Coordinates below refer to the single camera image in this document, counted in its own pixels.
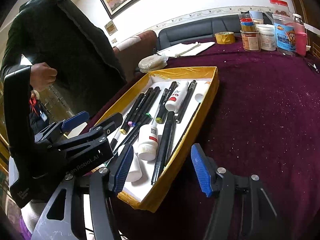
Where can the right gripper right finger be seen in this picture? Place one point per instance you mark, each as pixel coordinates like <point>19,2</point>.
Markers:
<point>259,218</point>

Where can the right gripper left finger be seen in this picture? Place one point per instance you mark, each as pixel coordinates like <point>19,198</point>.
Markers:
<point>63,216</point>

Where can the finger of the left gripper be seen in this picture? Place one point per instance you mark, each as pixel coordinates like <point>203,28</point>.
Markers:
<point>110,124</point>
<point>75,121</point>

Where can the clear gel pen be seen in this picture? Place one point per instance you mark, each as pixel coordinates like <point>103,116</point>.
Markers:
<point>131,137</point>

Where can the yellow cardboard box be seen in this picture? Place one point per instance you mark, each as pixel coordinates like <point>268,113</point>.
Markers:
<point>141,195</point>

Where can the long black marker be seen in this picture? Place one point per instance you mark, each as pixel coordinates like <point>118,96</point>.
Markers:
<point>163,147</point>

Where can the white bottle green label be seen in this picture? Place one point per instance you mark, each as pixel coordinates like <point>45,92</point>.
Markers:
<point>135,172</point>

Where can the black marker green caps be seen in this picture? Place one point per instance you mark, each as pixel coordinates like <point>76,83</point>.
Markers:
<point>162,113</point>

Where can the white spray bottle red label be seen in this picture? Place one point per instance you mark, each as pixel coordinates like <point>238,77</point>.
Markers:
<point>175,100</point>

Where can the black marker yellow cap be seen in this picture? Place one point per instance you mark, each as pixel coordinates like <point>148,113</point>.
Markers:
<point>125,126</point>

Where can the black marker pink cap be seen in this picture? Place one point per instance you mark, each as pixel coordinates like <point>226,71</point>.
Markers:
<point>144,102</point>

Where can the bystander bare hand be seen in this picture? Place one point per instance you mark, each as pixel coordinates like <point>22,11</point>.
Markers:
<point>41,76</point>

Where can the white plastic bag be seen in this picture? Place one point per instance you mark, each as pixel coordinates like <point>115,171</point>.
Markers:
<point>151,63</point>

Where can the brown armchair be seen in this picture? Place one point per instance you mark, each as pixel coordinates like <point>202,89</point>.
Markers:
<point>135,48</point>

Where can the purple velvet tablecloth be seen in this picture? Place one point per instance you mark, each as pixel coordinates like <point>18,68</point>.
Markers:
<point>264,120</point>

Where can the white papers on table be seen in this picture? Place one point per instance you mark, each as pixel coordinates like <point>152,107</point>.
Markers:
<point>183,50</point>

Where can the person in black jacket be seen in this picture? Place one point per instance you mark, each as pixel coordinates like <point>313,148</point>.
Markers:
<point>52,42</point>

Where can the black leather sofa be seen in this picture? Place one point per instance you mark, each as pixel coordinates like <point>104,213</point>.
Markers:
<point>197,30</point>

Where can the yellow tape roll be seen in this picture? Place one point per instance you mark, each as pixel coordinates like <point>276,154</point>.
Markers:
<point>225,37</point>

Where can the clear jar tan label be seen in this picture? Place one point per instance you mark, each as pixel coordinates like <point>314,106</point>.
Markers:
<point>251,40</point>

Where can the nail clipper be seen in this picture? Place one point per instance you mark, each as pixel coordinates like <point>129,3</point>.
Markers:
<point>313,67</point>

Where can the white jar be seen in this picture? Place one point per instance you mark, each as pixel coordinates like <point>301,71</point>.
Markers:
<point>267,37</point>

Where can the pink bottle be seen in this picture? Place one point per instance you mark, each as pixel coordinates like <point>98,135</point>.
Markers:
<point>300,35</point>

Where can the blue cartoon label jar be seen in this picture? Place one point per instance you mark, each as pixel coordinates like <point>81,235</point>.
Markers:
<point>284,34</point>

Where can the red lid jar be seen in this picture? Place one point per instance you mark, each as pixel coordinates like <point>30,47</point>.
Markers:
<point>280,7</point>

